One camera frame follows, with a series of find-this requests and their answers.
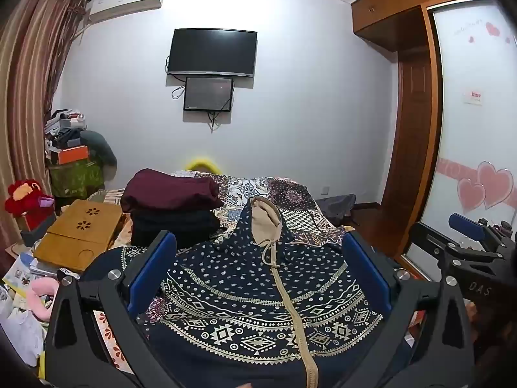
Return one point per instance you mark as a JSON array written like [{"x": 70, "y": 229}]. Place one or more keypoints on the yellow plush item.
[{"x": 202, "y": 165}]

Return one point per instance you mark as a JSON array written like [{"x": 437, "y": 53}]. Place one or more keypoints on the pink neck pillow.
[{"x": 36, "y": 291}]

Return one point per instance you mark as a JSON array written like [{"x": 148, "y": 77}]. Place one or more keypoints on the small wall monitor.
[{"x": 208, "y": 93}]

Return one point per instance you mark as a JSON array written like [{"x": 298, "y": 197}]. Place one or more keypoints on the patchwork print bedsheet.
[{"x": 282, "y": 194}]

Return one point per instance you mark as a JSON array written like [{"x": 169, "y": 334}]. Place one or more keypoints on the red plush toy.
[{"x": 24, "y": 200}]

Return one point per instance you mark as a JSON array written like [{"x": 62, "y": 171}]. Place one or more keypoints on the maroon folded garment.
[{"x": 169, "y": 190}]

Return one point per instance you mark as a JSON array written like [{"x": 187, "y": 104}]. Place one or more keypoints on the white plastic bag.
[{"x": 22, "y": 335}]

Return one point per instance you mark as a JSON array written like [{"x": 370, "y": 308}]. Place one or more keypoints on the red white sticker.
[{"x": 473, "y": 98}]

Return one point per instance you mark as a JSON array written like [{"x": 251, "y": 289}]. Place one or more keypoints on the pile of booklets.
[{"x": 24, "y": 270}]

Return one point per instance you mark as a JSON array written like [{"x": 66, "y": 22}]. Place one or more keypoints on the dark folded garment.
[{"x": 173, "y": 226}]

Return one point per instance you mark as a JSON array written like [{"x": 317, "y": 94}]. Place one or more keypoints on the orange box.
[{"x": 72, "y": 155}]

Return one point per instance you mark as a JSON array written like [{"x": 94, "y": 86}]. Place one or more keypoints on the grey storage box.
[{"x": 36, "y": 230}]

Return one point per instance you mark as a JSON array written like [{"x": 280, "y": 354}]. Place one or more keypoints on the wooden lap desk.
[{"x": 76, "y": 230}]

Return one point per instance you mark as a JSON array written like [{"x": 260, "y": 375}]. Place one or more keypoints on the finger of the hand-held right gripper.
[
  {"x": 428, "y": 238},
  {"x": 466, "y": 226}
]

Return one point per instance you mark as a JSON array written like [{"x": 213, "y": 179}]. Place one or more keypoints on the large wall television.
[{"x": 212, "y": 52}]

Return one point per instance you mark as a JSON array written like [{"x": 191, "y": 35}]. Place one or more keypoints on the brown striped curtain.
[{"x": 32, "y": 89}]

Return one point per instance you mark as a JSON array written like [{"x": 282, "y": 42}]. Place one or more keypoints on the navy patterned hooded garment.
[{"x": 242, "y": 291}]

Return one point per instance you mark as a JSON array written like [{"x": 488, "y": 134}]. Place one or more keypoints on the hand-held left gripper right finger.
[{"x": 365, "y": 268}]

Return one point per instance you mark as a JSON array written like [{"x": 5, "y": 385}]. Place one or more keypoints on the pile of clutter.
[{"x": 64, "y": 129}]

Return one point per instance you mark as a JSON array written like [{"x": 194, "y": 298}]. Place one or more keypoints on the white air conditioner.
[{"x": 125, "y": 2}]

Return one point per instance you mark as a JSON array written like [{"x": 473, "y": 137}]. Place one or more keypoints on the white heart print sliding door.
[{"x": 468, "y": 149}]

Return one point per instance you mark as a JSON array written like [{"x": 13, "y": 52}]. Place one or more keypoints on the wooden wardrobe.
[{"x": 387, "y": 16}]

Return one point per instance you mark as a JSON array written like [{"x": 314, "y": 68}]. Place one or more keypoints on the dark green bundle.
[{"x": 103, "y": 149}]

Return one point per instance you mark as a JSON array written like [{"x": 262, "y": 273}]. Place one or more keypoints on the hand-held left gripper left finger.
[{"x": 149, "y": 275}]

